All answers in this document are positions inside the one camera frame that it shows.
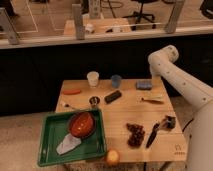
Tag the black rectangular block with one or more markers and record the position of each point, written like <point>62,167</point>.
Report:
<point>112,97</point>

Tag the green plastic tray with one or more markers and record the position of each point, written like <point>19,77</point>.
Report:
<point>55,128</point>

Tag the grey cloth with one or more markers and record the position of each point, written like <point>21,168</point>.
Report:
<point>69,143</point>

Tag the black office chair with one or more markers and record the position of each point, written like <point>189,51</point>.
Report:
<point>139,15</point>

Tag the small metal cup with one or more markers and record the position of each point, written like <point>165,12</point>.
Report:
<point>94,101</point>

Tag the blue plastic cup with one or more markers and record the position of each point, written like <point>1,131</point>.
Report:
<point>116,81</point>

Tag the yellow apple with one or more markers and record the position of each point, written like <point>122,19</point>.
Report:
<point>112,157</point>

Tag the blue sponge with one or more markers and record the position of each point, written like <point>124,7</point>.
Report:
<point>143,85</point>

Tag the red bowl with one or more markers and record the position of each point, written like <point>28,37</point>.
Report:
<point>81,125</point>

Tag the background wooden table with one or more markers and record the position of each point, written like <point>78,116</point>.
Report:
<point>100,26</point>

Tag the wooden handled brush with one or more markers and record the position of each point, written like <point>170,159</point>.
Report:
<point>152,100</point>

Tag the white paper cup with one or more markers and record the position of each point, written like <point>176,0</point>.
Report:
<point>93,78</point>

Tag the bunch of dark grapes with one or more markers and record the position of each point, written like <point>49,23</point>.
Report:
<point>137,135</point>

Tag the black knife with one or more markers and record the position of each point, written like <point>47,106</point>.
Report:
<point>153,135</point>

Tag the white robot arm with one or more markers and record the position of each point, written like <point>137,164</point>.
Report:
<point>199,95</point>

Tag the small metal clip toy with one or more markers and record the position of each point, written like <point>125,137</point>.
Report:
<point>168,123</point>

